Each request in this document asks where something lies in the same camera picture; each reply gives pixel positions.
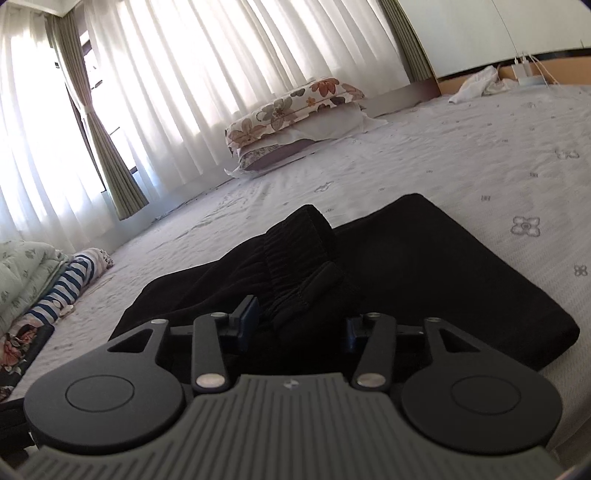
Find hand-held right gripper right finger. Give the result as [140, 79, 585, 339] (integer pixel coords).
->
[345, 311, 480, 394]

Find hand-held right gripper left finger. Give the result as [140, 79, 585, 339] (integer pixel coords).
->
[106, 294, 262, 394]

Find black pants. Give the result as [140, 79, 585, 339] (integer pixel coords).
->
[113, 193, 581, 386]

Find purple floral pillow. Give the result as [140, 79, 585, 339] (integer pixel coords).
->
[225, 137, 320, 179]

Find blue white striped cloth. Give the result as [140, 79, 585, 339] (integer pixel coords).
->
[27, 247, 115, 325]

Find olive curtain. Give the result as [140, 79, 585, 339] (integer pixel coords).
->
[44, 9, 151, 221]
[379, 0, 435, 85]

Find bed with white patterned sheet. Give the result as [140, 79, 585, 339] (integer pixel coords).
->
[7, 82, 591, 464]

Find white pillow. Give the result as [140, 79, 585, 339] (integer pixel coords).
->
[281, 102, 389, 143]

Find dark floral cloth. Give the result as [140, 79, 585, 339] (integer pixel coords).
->
[0, 318, 56, 403]

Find green folded quilt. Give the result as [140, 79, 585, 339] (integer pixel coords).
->
[0, 239, 71, 334]

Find beige window ledge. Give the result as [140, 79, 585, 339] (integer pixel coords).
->
[360, 76, 440, 119]

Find wooden headboard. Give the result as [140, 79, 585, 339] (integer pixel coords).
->
[436, 48, 591, 96]

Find white garment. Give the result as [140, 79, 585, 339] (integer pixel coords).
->
[449, 65, 514, 105]

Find white charger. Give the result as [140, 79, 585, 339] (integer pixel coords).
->
[512, 53, 536, 80]

